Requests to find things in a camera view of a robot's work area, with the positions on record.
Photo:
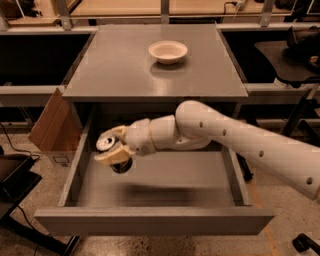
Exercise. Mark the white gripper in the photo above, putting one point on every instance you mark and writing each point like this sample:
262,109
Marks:
139,136

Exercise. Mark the blue pepsi can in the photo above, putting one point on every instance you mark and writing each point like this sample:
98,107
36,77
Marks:
112,152

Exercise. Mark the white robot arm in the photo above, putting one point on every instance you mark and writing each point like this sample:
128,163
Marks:
194,125

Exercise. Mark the grey cabinet counter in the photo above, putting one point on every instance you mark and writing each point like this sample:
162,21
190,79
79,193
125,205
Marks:
118,70

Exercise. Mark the grey open top drawer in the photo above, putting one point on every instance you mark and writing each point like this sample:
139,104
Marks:
164,194

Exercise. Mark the brown cardboard box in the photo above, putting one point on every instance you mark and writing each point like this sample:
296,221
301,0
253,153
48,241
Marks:
56,133

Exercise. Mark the white paper bowl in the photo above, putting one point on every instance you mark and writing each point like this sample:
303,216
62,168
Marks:
168,52

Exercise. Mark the black chair at left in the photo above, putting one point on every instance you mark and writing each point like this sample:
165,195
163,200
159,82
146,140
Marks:
16,182

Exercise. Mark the black caster wheel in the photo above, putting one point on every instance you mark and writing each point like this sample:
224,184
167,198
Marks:
303,243

